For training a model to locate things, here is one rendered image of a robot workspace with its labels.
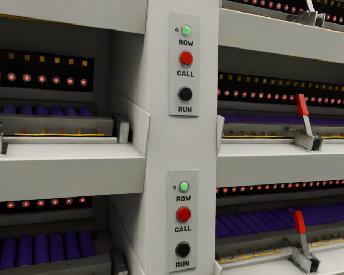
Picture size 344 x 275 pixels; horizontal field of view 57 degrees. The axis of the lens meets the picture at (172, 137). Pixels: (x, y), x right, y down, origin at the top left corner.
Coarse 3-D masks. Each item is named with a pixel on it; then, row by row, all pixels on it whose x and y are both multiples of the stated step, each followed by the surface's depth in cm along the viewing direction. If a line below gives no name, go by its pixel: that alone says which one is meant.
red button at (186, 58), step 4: (184, 52) 38; (188, 52) 38; (180, 56) 38; (184, 56) 38; (188, 56) 38; (180, 60) 38; (184, 60) 38; (188, 60) 38; (192, 60) 38; (184, 64) 38; (188, 64) 38
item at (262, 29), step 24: (240, 0) 63; (264, 0) 65; (288, 0) 67; (312, 0) 69; (240, 24) 42; (264, 24) 44; (288, 24) 45; (312, 24) 48; (336, 24) 58; (240, 48) 43; (264, 48) 45; (288, 48) 46; (312, 48) 48; (336, 48) 50
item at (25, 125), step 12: (0, 120) 37; (12, 120) 37; (24, 120) 38; (36, 120) 38; (48, 120) 39; (60, 120) 39; (72, 120) 40; (84, 120) 40; (96, 120) 41; (108, 120) 42; (12, 132) 38; (24, 132) 37; (36, 132) 39; (48, 132) 39; (60, 132) 40; (72, 132) 40; (84, 132) 41; (96, 132) 40; (108, 132) 42
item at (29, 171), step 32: (0, 96) 46; (32, 96) 48; (64, 96) 50; (128, 128) 40; (0, 160) 31; (32, 160) 32; (64, 160) 33; (96, 160) 35; (128, 160) 36; (0, 192) 32; (32, 192) 33; (64, 192) 34; (96, 192) 36; (128, 192) 37
